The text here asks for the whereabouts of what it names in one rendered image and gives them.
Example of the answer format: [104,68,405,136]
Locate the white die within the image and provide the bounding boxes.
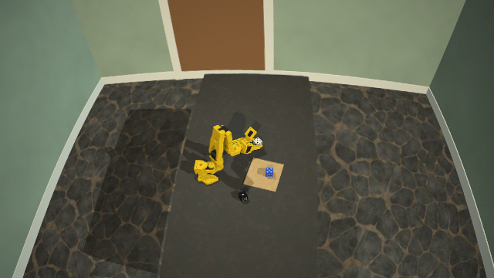
[253,137,262,145]

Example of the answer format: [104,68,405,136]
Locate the tan square mat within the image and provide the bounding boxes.
[243,158,284,192]

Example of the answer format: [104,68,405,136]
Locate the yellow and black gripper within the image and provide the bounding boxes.
[237,127,262,154]

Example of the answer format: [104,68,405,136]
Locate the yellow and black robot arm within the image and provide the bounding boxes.
[195,125,242,185]

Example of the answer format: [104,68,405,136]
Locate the black die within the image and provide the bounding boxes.
[239,191,248,202]

